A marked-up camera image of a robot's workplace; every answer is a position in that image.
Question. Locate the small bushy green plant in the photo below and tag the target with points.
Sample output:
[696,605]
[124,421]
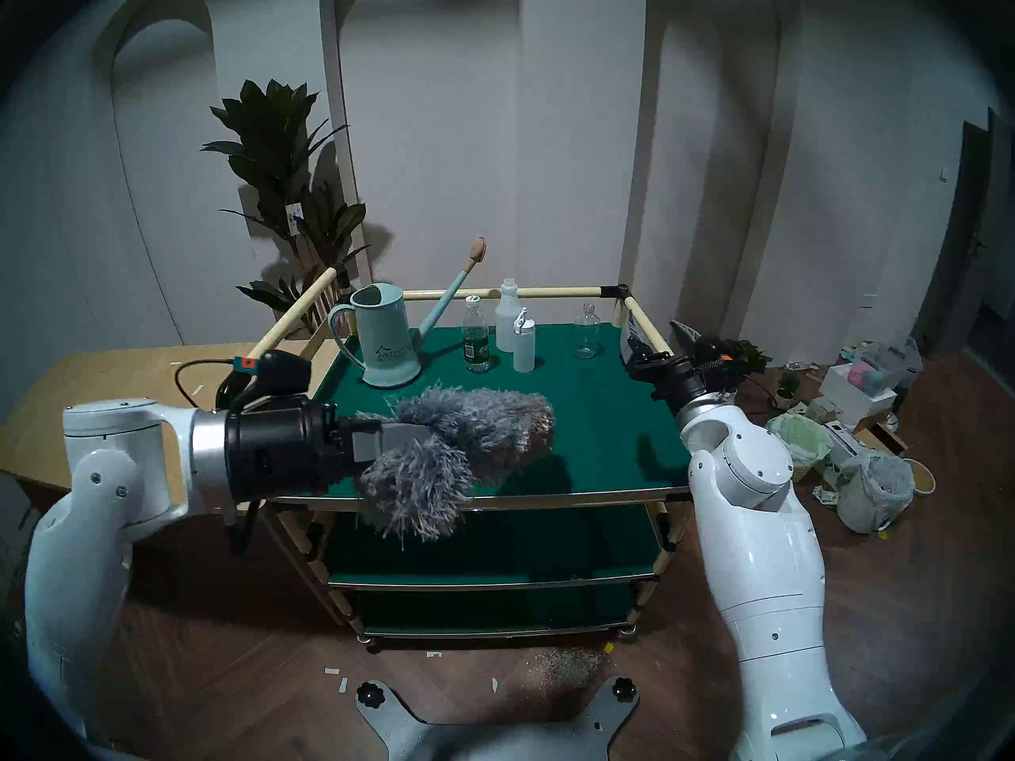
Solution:
[752,353]

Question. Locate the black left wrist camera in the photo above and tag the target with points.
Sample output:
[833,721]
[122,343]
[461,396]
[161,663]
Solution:
[273,375]

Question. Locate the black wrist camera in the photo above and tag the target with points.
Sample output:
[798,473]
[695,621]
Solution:
[721,359]
[273,375]

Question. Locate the clear empty bottle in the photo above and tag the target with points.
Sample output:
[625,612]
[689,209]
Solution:
[587,335]

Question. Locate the bin with clear bag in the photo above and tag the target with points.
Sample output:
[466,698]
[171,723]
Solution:
[872,494]

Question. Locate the spilled powder patch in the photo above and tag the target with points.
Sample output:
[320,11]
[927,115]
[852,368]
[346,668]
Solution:
[567,668]

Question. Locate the green label water bottle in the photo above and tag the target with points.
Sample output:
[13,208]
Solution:
[476,343]

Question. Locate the tan round basket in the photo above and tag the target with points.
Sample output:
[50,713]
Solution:
[922,478]

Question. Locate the grey fluffy duster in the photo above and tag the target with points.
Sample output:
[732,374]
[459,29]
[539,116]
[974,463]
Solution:
[492,426]

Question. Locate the black base knob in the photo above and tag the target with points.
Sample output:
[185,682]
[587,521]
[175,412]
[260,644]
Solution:
[624,690]
[370,695]

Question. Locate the grey metal robot base plate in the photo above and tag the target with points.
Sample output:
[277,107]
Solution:
[492,739]

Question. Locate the curved wooden side table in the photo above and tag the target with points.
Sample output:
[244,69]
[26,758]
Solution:
[103,371]

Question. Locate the green shelf cart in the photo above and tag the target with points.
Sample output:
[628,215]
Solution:
[610,434]

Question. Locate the white opaque plastic bottle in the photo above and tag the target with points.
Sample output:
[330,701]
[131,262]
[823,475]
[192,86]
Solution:
[507,319]

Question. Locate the light blue watering can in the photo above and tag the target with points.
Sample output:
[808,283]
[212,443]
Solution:
[384,343]

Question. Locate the dark door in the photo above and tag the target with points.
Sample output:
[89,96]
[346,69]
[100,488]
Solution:
[963,268]

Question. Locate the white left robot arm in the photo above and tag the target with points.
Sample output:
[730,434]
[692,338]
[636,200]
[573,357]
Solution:
[95,514]

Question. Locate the small plant in white pot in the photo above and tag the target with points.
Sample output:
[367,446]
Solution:
[787,393]

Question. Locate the white cardboard box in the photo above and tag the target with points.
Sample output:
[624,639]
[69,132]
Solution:
[856,395]

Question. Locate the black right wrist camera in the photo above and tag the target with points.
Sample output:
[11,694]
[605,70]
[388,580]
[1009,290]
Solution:
[721,359]

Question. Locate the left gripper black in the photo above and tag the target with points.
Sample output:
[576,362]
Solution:
[277,450]

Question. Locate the bin with green bag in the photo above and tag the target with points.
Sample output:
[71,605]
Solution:
[801,446]

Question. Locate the flat white box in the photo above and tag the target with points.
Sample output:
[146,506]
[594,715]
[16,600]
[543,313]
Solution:
[847,444]

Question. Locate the tall dark leafy plant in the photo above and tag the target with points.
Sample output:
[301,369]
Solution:
[273,149]

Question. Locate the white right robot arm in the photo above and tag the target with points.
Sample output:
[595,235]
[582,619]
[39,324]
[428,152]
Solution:
[761,545]

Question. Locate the white nozzle cap squeeze bottle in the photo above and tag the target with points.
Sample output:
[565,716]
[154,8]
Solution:
[524,349]

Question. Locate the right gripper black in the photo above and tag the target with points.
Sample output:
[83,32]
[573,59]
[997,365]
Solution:
[674,379]

